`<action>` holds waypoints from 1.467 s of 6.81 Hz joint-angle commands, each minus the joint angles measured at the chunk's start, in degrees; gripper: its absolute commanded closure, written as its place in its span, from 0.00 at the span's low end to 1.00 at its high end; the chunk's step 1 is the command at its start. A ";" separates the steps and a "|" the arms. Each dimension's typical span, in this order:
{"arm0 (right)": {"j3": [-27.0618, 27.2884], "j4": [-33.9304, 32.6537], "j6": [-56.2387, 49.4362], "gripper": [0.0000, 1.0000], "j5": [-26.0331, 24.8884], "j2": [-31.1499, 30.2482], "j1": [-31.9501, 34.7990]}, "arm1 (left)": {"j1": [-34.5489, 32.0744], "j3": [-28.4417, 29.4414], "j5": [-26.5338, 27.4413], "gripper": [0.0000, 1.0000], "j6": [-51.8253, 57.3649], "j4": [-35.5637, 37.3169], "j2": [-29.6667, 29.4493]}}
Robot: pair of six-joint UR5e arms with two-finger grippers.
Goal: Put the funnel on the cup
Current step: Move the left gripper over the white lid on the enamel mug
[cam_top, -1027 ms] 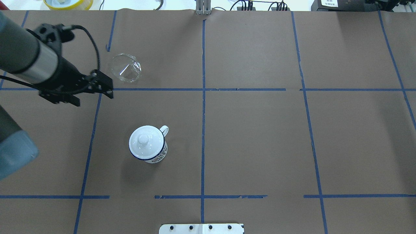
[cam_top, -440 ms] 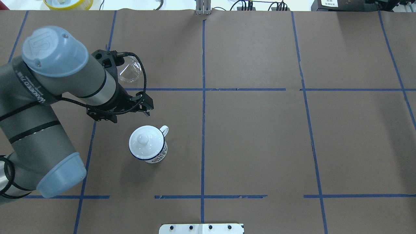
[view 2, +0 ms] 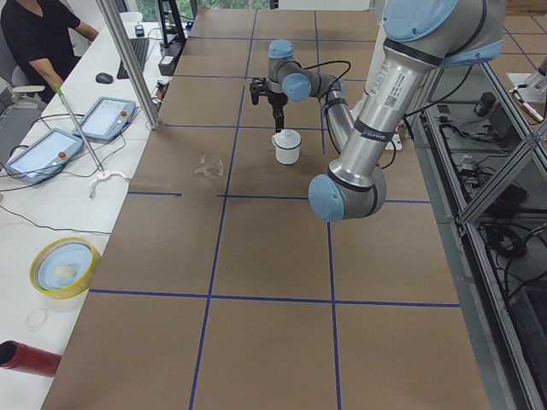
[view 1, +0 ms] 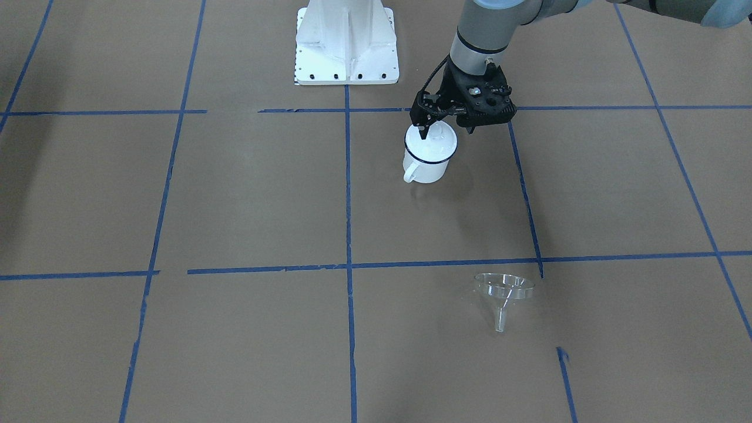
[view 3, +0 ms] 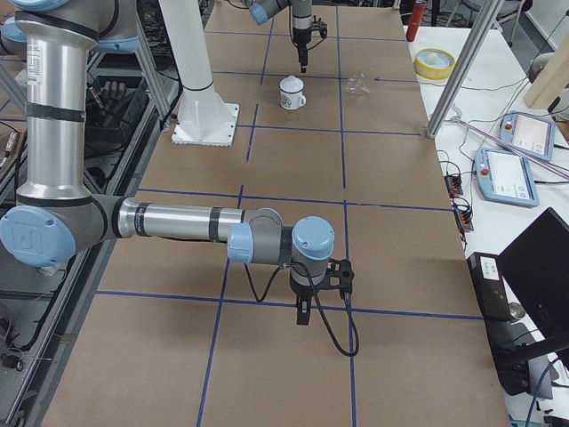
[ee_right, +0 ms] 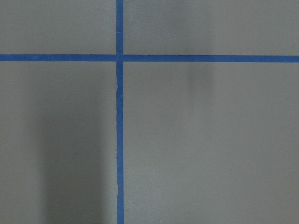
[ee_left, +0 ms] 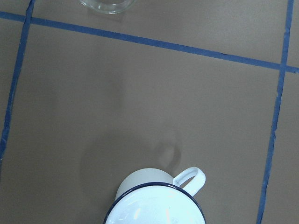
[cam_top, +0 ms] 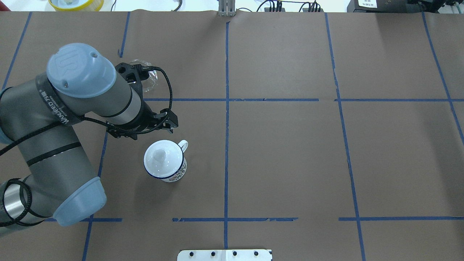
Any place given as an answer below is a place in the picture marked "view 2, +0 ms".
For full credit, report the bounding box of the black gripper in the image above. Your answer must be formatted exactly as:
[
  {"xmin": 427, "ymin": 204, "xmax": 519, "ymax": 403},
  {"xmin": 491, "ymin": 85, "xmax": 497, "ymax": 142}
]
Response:
[{"xmin": 265, "ymin": 79, "xmax": 287, "ymax": 132}]

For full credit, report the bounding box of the white enamel mug lid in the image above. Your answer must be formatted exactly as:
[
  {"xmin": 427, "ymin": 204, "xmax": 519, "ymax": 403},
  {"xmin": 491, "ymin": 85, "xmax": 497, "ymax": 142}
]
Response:
[{"xmin": 272, "ymin": 129, "xmax": 302, "ymax": 149}]

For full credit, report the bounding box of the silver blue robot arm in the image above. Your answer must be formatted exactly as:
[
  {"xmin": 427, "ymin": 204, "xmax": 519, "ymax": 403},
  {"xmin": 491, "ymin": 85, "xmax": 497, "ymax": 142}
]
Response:
[
  {"xmin": 308, "ymin": 1, "xmax": 506, "ymax": 222},
  {"xmin": 258, "ymin": 39, "xmax": 356, "ymax": 151}
]

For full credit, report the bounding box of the clear glass funnel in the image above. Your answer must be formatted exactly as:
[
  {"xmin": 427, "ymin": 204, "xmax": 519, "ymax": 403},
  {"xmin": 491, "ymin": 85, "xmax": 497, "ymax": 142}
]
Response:
[{"xmin": 194, "ymin": 153, "xmax": 224, "ymax": 179}]

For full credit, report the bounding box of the white enamel mug blue rim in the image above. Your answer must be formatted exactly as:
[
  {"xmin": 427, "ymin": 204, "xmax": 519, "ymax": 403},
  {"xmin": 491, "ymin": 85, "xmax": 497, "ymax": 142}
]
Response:
[{"xmin": 274, "ymin": 145, "xmax": 301, "ymax": 165}]

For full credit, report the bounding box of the black keyboard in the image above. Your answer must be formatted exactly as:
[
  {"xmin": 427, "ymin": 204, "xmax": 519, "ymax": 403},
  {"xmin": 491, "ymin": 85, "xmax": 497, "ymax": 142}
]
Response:
[{"xmin": 116, "ymin": 37, "xmax": 150, "ymax": 80}]

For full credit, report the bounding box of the far teach pendant tablet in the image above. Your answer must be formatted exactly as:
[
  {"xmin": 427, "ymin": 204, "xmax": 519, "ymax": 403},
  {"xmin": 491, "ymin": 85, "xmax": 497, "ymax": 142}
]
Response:
[{"xmin": 79, "ymin": 97, "xmax": 136, "ymax": 143}]

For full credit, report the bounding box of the teach pendant tablet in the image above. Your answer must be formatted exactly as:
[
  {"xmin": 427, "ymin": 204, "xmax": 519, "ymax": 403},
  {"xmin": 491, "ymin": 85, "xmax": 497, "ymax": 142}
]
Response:
[
  {"xmin": 6, "ymin": 128, "xmax": 84, "ymax": 185},
  {"xmin": 79, "ymin": 97, "xmax": 136, "ymax": 143}
]

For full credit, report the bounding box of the black computer mouse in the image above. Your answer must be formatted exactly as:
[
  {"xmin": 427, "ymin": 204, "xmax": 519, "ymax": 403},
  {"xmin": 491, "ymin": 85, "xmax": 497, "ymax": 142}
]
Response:
[{"xmin": 95, "ymin": 73, "xmax": 114, "ymax": 85}]

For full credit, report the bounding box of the near teach pendant tablet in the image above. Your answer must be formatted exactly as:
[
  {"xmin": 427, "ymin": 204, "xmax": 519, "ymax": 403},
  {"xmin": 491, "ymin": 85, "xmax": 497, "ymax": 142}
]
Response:
[{"xmin": 6, "ymin": 128, "xmax": 84, "ymax": 185}]

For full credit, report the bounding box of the person in black shirt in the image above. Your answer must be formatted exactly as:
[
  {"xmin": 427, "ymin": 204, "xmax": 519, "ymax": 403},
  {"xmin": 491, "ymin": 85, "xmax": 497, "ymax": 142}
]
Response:
[{"xmin": 1, "ymin": 1, "xmax": 98, "ymax": 103}]

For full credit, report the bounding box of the light blue plate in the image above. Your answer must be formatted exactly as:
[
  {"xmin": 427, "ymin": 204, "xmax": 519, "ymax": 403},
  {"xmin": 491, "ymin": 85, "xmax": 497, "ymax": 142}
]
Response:
[{"xmin": 38, "ymin": 243, "xmax": 92, "ymax": 290}]

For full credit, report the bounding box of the yellow tape roll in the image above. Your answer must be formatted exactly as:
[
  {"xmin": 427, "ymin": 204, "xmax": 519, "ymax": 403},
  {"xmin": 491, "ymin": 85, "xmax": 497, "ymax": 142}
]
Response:
[{"xmin": 29, "ymin": 237, "xmax": 101, "ymax": 300}]

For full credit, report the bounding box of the red cylinder tube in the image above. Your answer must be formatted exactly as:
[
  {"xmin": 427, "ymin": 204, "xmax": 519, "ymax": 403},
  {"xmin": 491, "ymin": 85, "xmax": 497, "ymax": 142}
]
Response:
[{"xmin": 1, "ymin": 341, "xmax": 62, "ymax": 378}]

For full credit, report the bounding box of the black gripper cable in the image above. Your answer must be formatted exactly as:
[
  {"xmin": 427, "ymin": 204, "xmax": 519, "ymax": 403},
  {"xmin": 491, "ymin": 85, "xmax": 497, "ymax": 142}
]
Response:
[{"xmin": 298, "ymin": 60, "xmax": 356, "ymax": 112}]

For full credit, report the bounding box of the silver aluminium frame post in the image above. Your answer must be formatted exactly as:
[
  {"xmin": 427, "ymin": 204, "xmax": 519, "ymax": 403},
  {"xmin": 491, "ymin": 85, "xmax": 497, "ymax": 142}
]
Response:
[{"xmin": 97, "ymin": 0, "xmax": 160, "ymax": 130}]

